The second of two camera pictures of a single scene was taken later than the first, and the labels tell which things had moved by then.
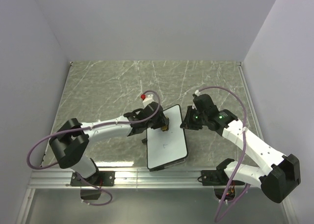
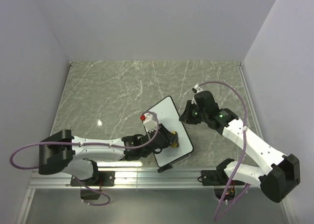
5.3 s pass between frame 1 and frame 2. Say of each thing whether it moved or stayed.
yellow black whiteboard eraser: moved
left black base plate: stayed
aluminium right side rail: stayed
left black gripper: moved
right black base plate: stayed
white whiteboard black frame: moved
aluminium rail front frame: stayed
